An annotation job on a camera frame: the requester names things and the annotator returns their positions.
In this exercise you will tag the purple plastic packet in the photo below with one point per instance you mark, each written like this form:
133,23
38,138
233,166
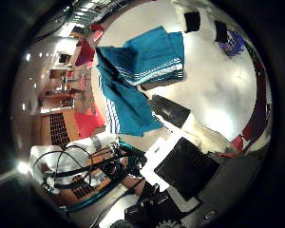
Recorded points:
235,46

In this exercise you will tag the person in red shirt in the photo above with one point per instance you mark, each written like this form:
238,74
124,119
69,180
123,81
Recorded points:
84,52

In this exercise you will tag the teal cloth with white stripes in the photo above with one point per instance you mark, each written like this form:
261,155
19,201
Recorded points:
148,50

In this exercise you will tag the red upholstered seat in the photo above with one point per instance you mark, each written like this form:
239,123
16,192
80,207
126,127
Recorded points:
88,123

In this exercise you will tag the wooden panel with black grid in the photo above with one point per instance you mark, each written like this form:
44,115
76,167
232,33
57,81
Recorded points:
58,129

